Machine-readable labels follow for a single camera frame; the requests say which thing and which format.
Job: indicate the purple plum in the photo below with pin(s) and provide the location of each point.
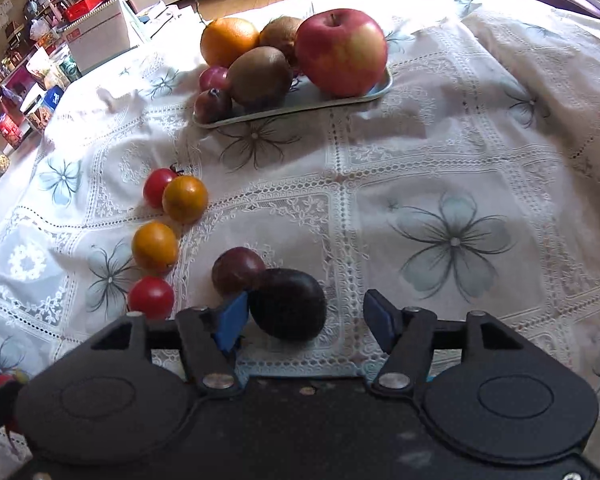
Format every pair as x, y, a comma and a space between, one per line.
235, 270

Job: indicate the white desk calendar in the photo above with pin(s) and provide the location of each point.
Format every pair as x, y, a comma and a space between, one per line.
100, 35

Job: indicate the dark purple fruit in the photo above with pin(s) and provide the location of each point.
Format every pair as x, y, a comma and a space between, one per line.
290, 305

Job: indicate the light blue tray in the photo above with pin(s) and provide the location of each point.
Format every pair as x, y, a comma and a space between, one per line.
305, 106

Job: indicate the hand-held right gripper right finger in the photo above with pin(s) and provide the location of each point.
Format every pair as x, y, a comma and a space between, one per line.
380, 317

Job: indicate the red cherry tomato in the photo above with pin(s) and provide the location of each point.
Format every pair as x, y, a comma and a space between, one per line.
151, 297
156, 187

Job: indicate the red box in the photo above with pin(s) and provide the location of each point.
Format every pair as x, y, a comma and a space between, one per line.
82, 6

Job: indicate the small dark red plum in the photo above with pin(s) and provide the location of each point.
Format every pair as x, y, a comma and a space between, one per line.
211, 106

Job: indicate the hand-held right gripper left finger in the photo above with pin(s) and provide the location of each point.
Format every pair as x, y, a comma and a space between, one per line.
232, 320

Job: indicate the white lace floral tablecloth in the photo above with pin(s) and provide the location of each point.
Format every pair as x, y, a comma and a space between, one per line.
430, 160

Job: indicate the large orange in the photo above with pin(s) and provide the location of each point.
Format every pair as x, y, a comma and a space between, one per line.
227, 42

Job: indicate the large red apple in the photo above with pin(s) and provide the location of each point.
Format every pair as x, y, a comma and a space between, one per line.
340, 52

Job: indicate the orange cherry tomato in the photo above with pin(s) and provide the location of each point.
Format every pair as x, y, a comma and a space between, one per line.
155, 248
185, 199

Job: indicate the brown kiwi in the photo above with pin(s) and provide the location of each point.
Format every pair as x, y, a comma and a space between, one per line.
259, 77
280, 32

